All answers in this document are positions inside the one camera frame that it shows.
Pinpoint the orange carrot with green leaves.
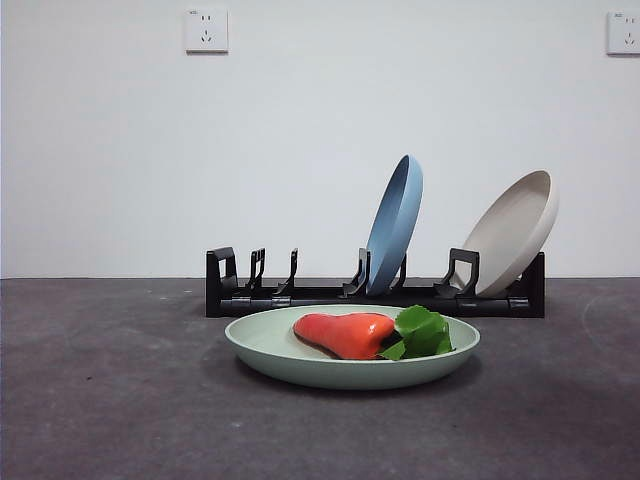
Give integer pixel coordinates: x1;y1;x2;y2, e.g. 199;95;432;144
292;304;454;362

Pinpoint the green plate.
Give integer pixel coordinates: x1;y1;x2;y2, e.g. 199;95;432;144
224;303;482;391

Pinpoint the blue plate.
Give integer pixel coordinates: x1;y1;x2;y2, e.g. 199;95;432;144
365;153;426;296

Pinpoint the black plate rack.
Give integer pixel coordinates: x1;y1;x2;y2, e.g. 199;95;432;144
205;245;546;319

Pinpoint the beige plate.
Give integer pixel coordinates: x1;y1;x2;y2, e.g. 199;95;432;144
462;169;560;297

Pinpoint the white wall socket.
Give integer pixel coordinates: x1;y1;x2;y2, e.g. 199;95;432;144
185;8;230;54
606;10;640;56

